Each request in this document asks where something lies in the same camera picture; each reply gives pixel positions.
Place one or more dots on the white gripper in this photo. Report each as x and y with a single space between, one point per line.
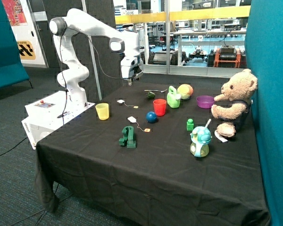
131 69

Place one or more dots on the tea bag with yellow tag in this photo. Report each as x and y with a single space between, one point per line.
122 102

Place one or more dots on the tea bag with orange tag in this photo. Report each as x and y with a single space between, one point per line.
133 120

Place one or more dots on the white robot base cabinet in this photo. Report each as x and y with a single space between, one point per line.
49 114

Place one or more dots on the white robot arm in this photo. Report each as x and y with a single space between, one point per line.
77 21

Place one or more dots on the green toy pepper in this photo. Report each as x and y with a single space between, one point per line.
151 95

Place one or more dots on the metal spoon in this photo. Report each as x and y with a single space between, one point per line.
152 90

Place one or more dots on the red plastic cup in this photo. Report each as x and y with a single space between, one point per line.
159 107

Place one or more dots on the yellow plastic cup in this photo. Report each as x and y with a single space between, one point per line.
102 110

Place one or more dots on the blue ball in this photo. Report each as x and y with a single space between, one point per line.
151 117

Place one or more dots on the green toy watering can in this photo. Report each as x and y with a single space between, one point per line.
173 98

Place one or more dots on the orange green plush ball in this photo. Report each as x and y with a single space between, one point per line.
185 90

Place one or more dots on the green wooden block figure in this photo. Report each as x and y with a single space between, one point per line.
128 138

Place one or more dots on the small green toy block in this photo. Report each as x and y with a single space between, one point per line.
190 125

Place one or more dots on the black tablecloth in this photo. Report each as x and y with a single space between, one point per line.
158 183

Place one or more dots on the purple plastic bowl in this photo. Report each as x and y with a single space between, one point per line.
205 102

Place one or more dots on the turquoise toddler sippy bottle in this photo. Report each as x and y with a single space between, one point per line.
200 138

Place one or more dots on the orange mobile robot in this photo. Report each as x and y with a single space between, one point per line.
227 57

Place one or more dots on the brown teddy bear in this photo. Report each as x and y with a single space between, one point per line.
237 92

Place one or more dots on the teal sofa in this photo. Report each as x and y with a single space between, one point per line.
11 68

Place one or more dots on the teal partition wall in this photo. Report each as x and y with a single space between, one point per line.
264 54

